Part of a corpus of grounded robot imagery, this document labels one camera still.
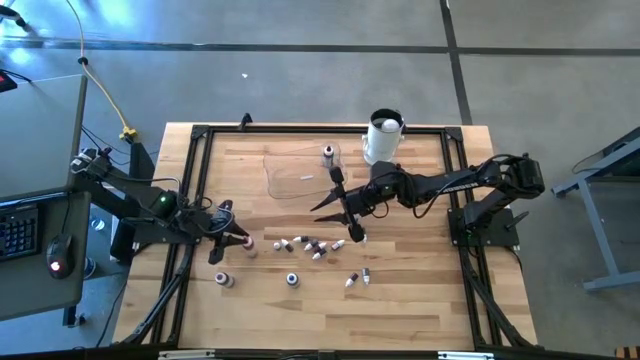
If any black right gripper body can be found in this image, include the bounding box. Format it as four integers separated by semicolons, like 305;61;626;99
329;166;384;244

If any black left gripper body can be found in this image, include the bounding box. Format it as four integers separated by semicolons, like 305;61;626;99
198;199;235;266

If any clear plastic bin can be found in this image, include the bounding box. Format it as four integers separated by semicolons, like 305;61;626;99
263;141;349;200

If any white cylindrical cup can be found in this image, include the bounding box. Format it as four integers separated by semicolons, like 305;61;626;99
362;108;406;166

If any black power box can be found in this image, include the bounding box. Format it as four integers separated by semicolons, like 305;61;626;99
109;219;139;264

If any black computer mouse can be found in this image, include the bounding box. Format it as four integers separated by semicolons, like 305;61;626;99
45;233;76;280

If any gray desk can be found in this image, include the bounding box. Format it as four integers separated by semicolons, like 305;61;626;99
0;192;94;321

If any gray flat panel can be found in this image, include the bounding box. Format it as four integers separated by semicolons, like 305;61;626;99
0;74;89;204

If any black keyboard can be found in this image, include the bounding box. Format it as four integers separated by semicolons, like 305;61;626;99
0;204;41;261

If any red-lit black device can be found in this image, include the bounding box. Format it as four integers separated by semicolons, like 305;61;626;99
0;69;19;94

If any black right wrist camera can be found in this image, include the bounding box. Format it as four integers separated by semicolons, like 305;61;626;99
370;160;401;186

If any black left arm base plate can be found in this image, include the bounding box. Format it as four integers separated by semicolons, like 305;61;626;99
130;204;206;246

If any black aluminium table frame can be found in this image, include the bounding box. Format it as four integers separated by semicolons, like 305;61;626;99
117;123;536;351

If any silver metal bracket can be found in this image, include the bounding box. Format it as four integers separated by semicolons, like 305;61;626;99
158;349;216;360
438;350;495;360

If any yellow power cable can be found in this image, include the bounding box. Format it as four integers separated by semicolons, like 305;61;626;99
65;0;139;142

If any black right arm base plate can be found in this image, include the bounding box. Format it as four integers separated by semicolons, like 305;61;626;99
447;207;530;249

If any gray metal cart frame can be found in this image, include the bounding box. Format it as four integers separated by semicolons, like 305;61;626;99
551;127;640;294

